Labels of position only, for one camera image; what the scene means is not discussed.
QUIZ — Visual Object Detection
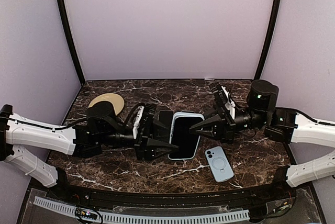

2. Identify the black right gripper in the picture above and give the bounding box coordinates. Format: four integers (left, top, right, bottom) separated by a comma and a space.
188, 103, 269, 145

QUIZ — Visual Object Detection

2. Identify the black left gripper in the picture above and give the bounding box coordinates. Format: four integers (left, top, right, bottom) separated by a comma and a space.
98, 117, 180, 160

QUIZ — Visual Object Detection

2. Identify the purple-edged black phone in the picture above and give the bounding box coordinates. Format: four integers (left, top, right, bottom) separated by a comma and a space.
158, 110, 174, 126

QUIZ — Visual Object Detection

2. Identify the grey-blue phone case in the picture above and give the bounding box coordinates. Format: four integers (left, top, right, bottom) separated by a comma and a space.
167, 111, 205, 161

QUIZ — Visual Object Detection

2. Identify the white-backed phone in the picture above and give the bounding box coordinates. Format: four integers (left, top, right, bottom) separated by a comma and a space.
171, 116, 202, 159

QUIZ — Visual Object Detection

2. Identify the black phone light-blue edge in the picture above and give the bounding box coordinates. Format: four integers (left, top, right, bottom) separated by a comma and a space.
180, 110, 195, 114

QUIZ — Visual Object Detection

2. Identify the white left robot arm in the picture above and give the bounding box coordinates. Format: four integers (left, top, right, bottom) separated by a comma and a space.
1, 101, 178, 201

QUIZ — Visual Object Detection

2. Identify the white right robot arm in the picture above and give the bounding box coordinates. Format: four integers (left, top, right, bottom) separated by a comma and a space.
189, 80, 334, 148

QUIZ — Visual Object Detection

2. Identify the light blue phone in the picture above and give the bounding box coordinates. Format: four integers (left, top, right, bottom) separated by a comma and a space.
205, 146, 234, 183

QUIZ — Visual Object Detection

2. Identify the beige ceramic plate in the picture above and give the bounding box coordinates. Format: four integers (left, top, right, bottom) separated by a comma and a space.
88, 93, 125, 116

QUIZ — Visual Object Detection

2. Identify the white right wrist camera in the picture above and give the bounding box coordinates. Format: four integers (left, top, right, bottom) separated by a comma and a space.
209, 82, 236, 119

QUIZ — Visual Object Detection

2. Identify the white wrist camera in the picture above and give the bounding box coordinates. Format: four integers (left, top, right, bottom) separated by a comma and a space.
132, 104, 157, 140
209, 82, 236, 119

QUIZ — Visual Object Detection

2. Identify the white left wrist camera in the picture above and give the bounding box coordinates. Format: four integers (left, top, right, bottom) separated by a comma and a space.
132, 104, 157, 140

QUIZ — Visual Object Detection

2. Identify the white slotted cable duct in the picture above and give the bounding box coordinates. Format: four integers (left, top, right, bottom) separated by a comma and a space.
33, 196, 250, 223

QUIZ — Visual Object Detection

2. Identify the black front table rail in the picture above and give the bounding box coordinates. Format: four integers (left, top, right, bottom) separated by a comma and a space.
28, 174, 312, 210

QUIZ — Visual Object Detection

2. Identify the black right frame post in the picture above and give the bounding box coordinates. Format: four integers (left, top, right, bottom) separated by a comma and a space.
253, 0, 281, 80

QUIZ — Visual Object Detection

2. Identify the black frame post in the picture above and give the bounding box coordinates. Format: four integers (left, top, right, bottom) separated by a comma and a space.
57, 0, 86, 86
253, 0, 281, 80

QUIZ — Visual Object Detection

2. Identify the black left frame post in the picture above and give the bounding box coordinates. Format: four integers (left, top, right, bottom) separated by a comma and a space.
57, 0, 86, 86

